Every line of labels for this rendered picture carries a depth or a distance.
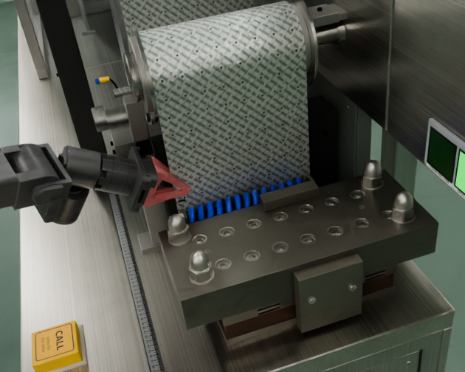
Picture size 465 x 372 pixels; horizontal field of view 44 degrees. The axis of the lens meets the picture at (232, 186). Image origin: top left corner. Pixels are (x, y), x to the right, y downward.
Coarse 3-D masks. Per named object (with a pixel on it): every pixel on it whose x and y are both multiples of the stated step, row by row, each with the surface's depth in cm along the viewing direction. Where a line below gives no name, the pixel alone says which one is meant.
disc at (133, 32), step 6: (132, 30) 84; (132, 36) 86; (138, 36) 81; (138, 42) 81; (138, 48) 82; (144, 54) 80; (144, 60) 80; (144, 66) 81; (150, 78) 80; (150, 84) 81; (150, 90) 82; (156, 108) 83; (150, 114) 92; (156, 114) 84; (156, 120) 86
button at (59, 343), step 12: (60, 324) 92; (72, 324) 91; (36, 336) 90; (48, 336) 90; (60, 336) 90; (72, 336) 89; (36, 348) 88; (48, 348) 88; (60, 348) 88; (72, 348) 87; (36, 360) 86; (48, 360) 86; (60, 360) 86; (72, 360) 87
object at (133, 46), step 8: (296, 8) 88; (304, 24) 86; (304, 32) 86; (128, 40) 85; (304, 40) 86; (128, 48) 89; (136, 48) 82; (136, 56) 82; (144, 72) 82; (144, 80) 82; (144, 88) 82; (144, 96) 85; (144, 104) 89
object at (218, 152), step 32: (288, 96) 90; (192, 128) 88; (224, 128) 89; (256, 128) 91; (288, 128) 93; (192, 160) 90; (224, 160) 92; (256, 160) 94; (288, 160) 96; (192, 192) 94; (224, 192) 96
